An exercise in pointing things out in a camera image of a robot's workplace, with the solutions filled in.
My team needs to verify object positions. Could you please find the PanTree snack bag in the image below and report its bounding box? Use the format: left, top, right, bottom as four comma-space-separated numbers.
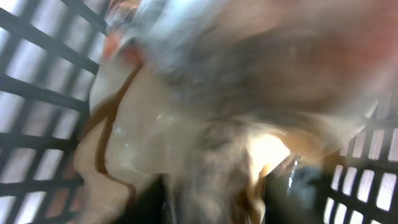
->
75, 0, 397, 223

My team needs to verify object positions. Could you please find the grey plastic lattice basket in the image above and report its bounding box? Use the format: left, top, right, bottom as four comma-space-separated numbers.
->
1, 1, 397, 223

